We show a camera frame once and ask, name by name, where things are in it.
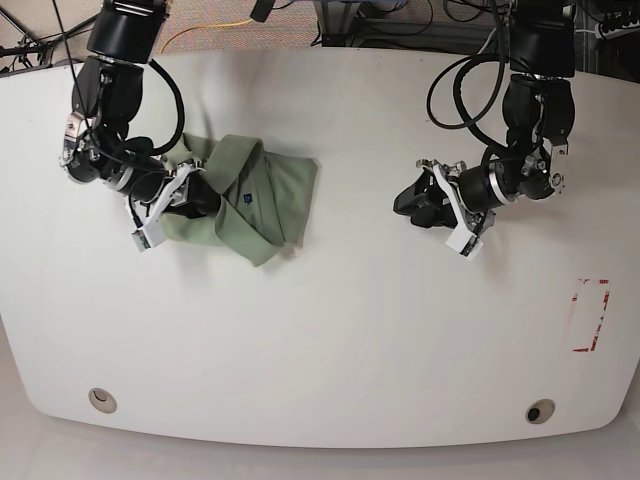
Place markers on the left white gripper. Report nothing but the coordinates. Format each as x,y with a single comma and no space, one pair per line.
421,202

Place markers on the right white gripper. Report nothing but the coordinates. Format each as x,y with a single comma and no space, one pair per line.
182,192

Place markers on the green T-shirt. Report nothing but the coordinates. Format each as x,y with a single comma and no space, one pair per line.
265,197

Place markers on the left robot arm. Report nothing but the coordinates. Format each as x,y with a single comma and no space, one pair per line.
536,60

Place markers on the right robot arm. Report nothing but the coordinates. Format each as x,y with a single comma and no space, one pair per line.
106,97

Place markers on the red tape rectangle marking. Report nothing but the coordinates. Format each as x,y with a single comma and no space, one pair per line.
587,313

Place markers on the black tripod stand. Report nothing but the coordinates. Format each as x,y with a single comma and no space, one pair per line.
33,53

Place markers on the white power strip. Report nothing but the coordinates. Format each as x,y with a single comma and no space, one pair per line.
617,24

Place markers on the aluminium frame with cables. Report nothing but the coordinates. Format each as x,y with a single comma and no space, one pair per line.
458,27

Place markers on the left table cable grommet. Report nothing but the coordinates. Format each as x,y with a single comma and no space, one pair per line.
102,401

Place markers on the table cable grommet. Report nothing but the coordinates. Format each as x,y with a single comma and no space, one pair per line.
540,411
102,401

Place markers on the right table cable grommet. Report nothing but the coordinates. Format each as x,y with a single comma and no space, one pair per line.
540,411

